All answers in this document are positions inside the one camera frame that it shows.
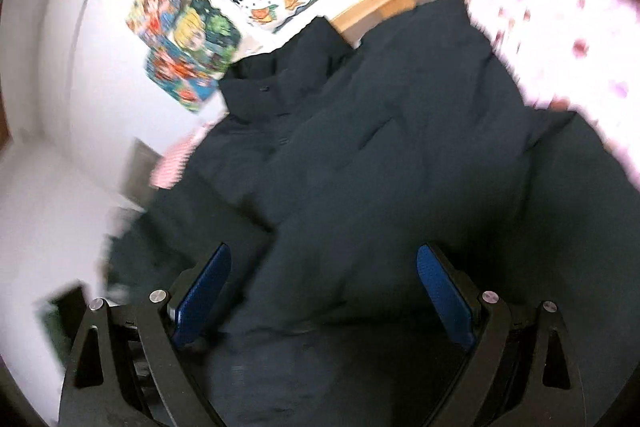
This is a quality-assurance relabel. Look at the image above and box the blond figure wall poster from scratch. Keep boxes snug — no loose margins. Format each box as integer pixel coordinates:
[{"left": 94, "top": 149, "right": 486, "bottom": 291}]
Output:
[{"left": 172, "top": 0, "right": 243, "bottom": 70}]

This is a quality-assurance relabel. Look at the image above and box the black padded jacket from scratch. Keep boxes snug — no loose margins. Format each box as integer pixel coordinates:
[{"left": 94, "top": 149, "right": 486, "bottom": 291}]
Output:
[{"left": 102, "top": 0, "right": 640, "bottom": 427}]

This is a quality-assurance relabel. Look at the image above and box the pink apple print bedsheet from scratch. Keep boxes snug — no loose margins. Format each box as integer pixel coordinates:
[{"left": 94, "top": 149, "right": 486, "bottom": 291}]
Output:
[{"left": 465, "top": 0, "right": 640, "bottom": 188}]

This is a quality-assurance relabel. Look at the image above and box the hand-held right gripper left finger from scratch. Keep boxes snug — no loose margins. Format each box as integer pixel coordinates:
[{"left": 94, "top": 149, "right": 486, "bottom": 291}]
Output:
[{"left": 59, "top": 243, "right": 232, "bottom": 427}]

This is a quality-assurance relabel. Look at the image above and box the red orange figure wall poster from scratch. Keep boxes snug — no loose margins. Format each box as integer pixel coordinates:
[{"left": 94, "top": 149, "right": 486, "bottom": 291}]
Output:
[{"left": 126, "top": 0, "right": 188, "bottom": 50}]

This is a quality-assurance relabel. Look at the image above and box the orange-haired figure wall poster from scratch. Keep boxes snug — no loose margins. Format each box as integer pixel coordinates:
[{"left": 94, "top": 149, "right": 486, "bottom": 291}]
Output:
[{"left": 145, "top": 47, "right": 223, "bottom": 114}]

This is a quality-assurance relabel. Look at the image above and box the grey panel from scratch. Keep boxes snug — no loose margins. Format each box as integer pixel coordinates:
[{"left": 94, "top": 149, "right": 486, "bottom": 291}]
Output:
[{"left": 122, "top": 139, "right": 161, "bottom": 208}]

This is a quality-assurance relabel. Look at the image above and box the dark flat object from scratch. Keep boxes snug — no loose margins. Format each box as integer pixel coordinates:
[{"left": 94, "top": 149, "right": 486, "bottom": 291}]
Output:
[{"left": 35, "top": 282, "right": 88, "bottom": 363}]

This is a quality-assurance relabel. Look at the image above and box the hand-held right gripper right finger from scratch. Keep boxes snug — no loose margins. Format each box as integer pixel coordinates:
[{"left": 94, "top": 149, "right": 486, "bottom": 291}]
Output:
[{"left": 416, "top": 243, "right": 587, "bottom": 427}]

